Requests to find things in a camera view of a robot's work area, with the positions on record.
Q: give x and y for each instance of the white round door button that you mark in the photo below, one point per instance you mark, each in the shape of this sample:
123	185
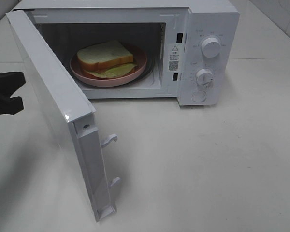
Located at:
199	96

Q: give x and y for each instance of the white warning label sticker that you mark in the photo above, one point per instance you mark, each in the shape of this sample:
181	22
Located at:
174	56

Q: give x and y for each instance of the white microwave door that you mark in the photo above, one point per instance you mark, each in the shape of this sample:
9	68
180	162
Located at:
68	113

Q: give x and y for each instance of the lettuce bread sandwich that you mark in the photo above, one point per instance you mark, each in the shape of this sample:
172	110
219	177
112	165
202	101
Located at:
107	60

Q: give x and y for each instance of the white upper control knob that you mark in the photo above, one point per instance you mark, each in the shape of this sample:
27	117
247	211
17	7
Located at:
211	46

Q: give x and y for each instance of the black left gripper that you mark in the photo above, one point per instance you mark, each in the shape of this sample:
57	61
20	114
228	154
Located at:
10	82

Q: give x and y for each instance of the pink round plate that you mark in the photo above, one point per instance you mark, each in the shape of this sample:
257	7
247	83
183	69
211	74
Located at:
140	59

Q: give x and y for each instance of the glass microwave turntable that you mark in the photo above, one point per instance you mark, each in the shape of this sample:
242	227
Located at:
145	75

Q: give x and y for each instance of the white microwave oven body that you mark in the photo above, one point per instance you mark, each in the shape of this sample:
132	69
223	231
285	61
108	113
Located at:
70	25

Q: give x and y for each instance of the white lower timer knob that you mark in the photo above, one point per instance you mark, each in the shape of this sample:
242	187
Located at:
204	76

